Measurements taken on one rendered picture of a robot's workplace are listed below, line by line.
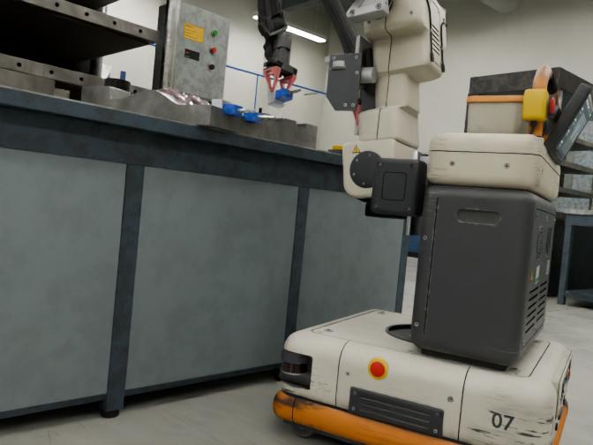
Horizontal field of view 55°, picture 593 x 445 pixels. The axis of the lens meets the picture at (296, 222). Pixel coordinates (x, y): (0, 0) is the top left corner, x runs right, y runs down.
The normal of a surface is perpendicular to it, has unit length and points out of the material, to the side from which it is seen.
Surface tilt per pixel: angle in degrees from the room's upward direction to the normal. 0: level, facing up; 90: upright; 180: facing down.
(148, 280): 90
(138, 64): 90
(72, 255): 90
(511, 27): 90
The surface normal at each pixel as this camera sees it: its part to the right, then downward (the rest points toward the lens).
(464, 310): -0.49, -0.02
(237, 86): 0.66, 0.08
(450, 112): -0.75, -0.05
